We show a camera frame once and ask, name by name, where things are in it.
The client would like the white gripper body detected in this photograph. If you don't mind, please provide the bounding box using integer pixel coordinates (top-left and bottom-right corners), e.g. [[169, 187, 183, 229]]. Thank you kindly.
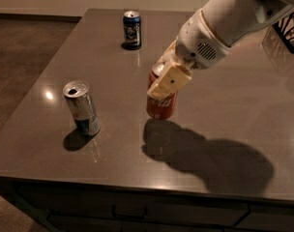
[[175, 10, 231, 69]]

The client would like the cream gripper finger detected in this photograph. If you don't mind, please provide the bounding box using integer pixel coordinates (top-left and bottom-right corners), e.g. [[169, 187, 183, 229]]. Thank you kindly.
[[147, 62, 191, 100], [159, 41, 176, 69]]

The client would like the red coke can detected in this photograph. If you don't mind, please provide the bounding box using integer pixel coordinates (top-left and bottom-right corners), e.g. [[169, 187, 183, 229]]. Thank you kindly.
[[146, 63, 177, 120]]

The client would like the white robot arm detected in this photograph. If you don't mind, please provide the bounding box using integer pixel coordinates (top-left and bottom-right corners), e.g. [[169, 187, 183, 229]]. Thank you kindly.
[[147, 0, 294, 100]]

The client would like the blue soda can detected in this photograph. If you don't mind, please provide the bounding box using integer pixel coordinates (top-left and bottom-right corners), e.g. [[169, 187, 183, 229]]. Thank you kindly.
[[123, 11, 141, 49]]

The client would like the silver redbull can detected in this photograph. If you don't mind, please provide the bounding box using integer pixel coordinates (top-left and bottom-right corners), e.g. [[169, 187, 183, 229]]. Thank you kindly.
[[63, 80, 100, 136]]

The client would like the black wire basket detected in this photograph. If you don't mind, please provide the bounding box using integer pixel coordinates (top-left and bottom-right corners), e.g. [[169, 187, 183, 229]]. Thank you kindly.
[[273, 13, 294, 54]]

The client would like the black drawer handle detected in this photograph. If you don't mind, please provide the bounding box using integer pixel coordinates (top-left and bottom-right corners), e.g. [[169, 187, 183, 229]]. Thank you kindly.
[[111, 205, 148, 219]]

